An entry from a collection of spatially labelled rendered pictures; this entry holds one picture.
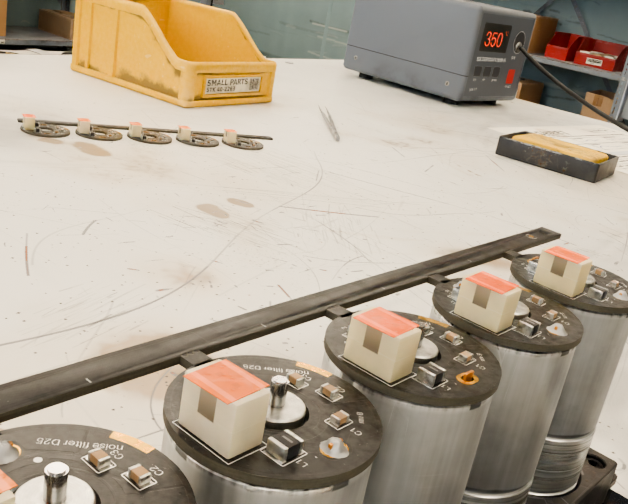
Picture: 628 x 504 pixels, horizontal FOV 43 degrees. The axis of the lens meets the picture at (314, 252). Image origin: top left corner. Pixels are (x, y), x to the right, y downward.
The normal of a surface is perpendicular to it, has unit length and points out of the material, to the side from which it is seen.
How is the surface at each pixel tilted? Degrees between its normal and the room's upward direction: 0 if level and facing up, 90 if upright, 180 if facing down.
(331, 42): 90
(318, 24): 90
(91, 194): 0
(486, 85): 90
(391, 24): 90
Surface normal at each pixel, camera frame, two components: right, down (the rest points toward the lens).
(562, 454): 0.27, 0.38
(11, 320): 0.18, -0.92
